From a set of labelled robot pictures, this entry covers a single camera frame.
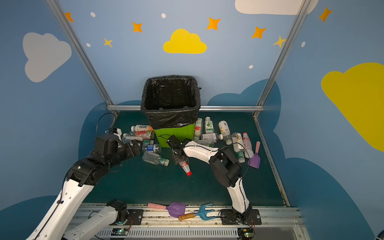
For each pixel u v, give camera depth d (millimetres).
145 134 1013
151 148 933
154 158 909
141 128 1056
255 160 931
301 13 709
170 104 1026
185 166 883
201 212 749
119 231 716
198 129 1044
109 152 497
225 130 1042
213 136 1040
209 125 1107
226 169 513
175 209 765
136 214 757
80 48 836
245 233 717
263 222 733
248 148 954
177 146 706
